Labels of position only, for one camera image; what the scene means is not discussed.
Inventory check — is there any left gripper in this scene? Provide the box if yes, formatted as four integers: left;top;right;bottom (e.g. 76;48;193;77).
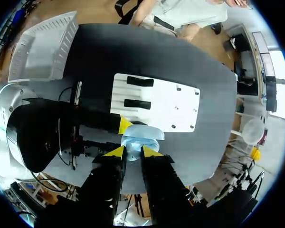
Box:
6;98;134;173

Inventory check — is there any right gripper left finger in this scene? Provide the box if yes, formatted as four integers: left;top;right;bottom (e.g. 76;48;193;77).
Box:
77;146;128;225

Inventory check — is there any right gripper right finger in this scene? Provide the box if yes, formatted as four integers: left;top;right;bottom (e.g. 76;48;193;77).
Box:
140;145;198;225

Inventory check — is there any pale blue earbud case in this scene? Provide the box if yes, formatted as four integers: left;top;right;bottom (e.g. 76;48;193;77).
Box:
121;125;165;162

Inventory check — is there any white plate with black stands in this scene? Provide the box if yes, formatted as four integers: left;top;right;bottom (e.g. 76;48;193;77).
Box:
110;73;200;133

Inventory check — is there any grey slotted basket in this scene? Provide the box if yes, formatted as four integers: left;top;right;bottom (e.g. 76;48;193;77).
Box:
8;10;79;83

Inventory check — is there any person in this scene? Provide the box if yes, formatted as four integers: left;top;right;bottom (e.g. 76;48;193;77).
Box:
132;0;228;41

